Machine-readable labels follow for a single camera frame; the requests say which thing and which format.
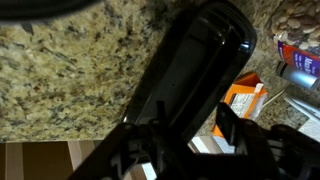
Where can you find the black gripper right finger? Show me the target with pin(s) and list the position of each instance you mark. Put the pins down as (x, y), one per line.
(260, 153)

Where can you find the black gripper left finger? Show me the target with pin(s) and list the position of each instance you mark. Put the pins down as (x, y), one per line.
(126, 153)

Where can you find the black rectangular plastic bowl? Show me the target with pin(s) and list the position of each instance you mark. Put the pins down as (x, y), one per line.
(196, 66)

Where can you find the white paper sheet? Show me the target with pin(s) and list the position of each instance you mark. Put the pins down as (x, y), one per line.
(311, 129)

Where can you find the orange snack packet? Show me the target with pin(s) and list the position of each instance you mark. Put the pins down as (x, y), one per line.
(245, 96)

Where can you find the silver foil tube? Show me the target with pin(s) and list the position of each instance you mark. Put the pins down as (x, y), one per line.
(305, 106)

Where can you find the large wooden slat chair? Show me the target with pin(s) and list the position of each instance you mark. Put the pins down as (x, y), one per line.
(43, 160)

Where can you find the silver cylindrical bottle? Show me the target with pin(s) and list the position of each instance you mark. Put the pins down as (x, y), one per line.
(298, 76)

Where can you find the nut jar with blue lid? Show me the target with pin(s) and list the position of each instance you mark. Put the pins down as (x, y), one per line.
(296, 30)

